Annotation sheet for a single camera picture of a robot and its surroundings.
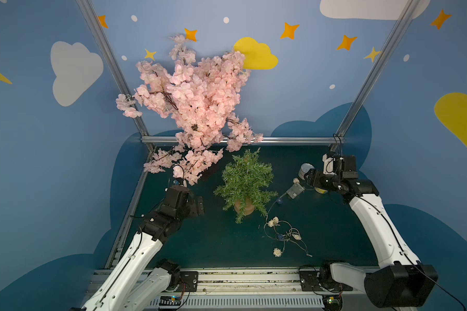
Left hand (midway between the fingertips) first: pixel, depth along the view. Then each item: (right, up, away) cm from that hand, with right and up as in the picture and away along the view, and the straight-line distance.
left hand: (192, 199), depth 77 cm
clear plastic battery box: (+48, +1, +21) cm, 53 cm away
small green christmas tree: (+22, +10, -10) cm, 25 cm away
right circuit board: (+55, -39, -4) cm, 67 cm away
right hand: (+52, +10, +3) cm, 53 cm away
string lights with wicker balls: (+39, -16, +11) cm, 44 cm away
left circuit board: (-8, -38, -4) cm, 39 cm away
